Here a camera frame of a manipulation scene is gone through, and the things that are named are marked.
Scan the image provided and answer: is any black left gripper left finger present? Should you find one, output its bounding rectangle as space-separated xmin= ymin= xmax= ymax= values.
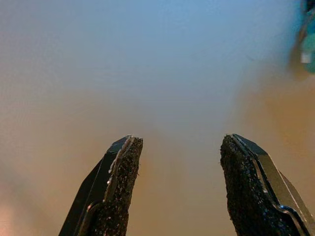
xmin=58 ymin=134 xmax=144 ymax=236

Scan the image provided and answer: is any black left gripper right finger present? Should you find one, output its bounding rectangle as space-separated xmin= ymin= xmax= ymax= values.
xmin=220 ymin=133 xmax=315 ymax=236

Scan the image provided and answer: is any teal pompom keychain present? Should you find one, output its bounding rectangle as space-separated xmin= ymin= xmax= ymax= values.
xmin=289 ymin=0 xmax=315 ymax=76

